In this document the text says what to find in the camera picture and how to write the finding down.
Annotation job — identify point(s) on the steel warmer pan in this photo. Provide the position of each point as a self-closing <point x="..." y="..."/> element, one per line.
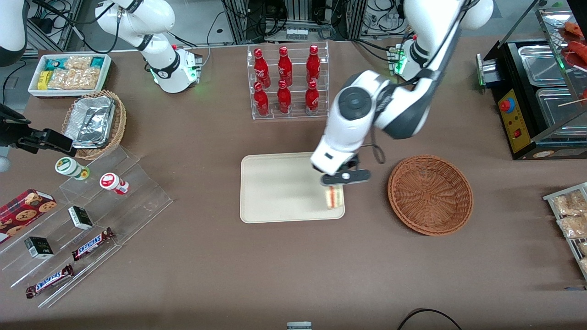
<point x="541" y="64"/>
<point x="557" y="110"/>

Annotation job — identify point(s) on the green lidded sunflower cup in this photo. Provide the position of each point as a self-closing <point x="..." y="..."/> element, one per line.
<point x="68" y="166"/>

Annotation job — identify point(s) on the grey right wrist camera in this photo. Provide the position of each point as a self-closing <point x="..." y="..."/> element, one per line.
<point x="3" y="165"/>

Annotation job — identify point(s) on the yellow snack packet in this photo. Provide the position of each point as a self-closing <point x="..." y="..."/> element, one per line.
<point x="44" y="80"/>

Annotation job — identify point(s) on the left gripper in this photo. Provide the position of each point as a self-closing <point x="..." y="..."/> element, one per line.
<point x="352" y="163"/>

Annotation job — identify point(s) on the brown wicker basket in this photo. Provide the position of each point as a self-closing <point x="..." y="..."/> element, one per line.
<point x="431" y="197"/>

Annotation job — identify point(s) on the red cola bottle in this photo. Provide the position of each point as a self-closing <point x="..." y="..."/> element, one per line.
<point x="313" y="66"/>
<point x="285" y="68"/>
<point x="284" y="98"/>
<point x="261" y="68"/>
<point x="261" y="101"/>
<point x="312" y="98"/>

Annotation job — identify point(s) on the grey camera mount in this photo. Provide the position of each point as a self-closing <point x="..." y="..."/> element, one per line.
<point x="299" y="326"/>

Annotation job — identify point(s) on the cream plastic tray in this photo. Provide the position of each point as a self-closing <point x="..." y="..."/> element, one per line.
<point x="275" y="192"/>

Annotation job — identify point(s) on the red lidded yogurt cup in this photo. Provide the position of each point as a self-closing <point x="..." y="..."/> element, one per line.
<point x="110" y="181"/>

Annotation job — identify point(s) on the small black carton box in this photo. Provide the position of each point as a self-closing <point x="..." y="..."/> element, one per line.
<point x="80" y="218"/>
<point x="39" y="247"/>

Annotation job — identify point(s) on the clear acrylic stepped shelf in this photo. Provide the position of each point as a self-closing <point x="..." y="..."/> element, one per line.
<point x="137" y="201"/>

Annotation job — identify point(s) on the white snack bin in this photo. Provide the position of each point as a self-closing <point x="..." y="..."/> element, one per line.
<point x="32" y="89"/>

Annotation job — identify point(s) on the Snickers chocolate bar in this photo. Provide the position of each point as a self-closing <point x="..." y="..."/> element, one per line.
<point x="91" y="244"/>
<point x="49" y="281"/>

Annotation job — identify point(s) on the triangle sandwich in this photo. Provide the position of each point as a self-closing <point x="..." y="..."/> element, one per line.
<point x="334" y="199"/>

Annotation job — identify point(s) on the aluminium frame post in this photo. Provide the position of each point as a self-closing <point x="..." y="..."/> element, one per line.
<point x="357" y="20"/>
<point x="236" y="23"/>

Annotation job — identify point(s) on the teal snack packet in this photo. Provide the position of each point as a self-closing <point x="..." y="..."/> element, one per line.
<point x="53" y="64"/>
<point x="96" y="62"/>

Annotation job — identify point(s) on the tray of packaged snacks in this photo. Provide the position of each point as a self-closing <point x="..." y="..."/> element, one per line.
<point x="573" y="250"/>

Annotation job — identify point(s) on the aluminium foil container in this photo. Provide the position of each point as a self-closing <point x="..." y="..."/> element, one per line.
<point x="89" y="121"/>

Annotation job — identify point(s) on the clear rice cracker bag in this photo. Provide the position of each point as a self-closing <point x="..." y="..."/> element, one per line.
<point x="571" y="204"/>
<point x="583" y="248"/>
<point x="573" y="227"/>
<point x="584" y="266"/>

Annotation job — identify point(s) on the light wicker basket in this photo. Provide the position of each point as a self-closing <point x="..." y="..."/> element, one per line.
<point x="118" y="128"/>

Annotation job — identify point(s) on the red emergency button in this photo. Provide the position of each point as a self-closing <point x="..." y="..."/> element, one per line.
<point x="506" y="105"/>

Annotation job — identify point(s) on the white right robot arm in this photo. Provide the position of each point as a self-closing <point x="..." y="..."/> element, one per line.
<point x="160" y="59"/>

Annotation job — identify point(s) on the red tartan cookie box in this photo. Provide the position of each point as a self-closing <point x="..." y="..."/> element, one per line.
<point x="27" y="211"/>

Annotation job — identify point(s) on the clear acrylic bottle rack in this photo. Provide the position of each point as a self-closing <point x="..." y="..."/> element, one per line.
<point x="298" y="112"/>

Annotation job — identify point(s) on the black food warmer appliance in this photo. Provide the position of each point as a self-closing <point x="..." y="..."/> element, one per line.
<point x="516" y="123"/>

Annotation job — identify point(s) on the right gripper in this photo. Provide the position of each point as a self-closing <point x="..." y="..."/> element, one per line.
<point x="13" y="136"/>

